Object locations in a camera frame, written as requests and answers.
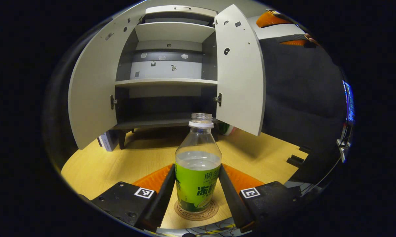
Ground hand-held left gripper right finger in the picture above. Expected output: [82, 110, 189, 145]
[218, 164, 317, 232]

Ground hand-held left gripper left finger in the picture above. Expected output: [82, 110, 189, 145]
[78, 164, 176, 232]

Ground round brown coaster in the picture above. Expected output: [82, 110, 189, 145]
[174, 200, 219, 221]

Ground clear bottle with green label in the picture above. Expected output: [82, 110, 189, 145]
[175, 113, 222, 214]

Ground white cabinet door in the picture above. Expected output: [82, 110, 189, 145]
[214, 4, 266, 136]
[68, 10, 146, 150]

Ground grey and white cabinet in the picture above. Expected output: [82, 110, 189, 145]
[114, 5, 223, 150]

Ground white cabinet shelf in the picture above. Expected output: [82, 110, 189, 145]
[115, 78, 218, 88]
[135, 22, 215, 43]

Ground white cabinet drawer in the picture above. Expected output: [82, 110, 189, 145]
[145, 5, 217, 17]

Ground green and pink toy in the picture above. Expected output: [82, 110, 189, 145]
[218, 122, 235, 136]

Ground blue lit screen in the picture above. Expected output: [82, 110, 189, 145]
[342, 81, 355, 124]

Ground small white box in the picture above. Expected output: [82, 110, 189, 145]
[98, 130, 119, 152]

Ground tangled black cable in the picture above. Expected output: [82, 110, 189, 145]
[182, 221, 238, 237]

